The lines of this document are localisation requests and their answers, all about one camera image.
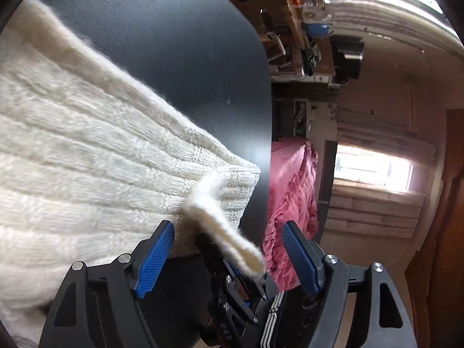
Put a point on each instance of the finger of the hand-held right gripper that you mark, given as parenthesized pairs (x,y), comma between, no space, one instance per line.
(217,257)
(232,306)

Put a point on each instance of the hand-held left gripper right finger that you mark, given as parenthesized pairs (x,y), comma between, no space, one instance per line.
(302,261)

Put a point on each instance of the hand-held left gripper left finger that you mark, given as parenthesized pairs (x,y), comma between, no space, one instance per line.
(154,261)

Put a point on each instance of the white knit sweater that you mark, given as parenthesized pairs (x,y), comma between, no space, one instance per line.
(90,152)

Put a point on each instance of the pink bedspread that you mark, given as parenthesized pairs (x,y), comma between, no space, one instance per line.
(290,188)

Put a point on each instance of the window with wooden blinds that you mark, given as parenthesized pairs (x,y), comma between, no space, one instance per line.
(373,168)

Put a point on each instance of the white shelf unit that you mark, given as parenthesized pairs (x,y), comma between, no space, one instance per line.
(302,119)

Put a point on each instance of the brown wooden door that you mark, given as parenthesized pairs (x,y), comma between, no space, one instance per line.
(446,232)

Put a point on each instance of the black coffee machine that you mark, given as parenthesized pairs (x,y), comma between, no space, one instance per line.
(346,61)

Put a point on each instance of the blue mug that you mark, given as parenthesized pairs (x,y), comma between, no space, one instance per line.
(317,29)

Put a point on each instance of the cluttered wooden shelf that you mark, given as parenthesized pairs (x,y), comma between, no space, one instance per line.
(293,14)

